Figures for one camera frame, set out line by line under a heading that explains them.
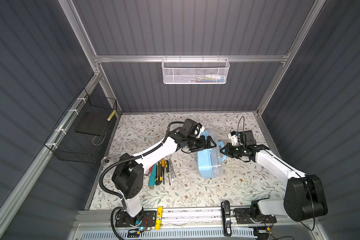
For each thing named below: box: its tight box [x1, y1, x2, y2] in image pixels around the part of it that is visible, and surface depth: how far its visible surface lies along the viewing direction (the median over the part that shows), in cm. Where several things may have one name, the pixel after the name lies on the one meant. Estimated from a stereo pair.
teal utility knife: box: [148, 163, 157, 190], surface depth 88 cm
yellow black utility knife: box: [155, 161, 163, 186], surface depth 89 cm
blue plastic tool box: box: [197, 129, 227, 179], surface depth 82 cm
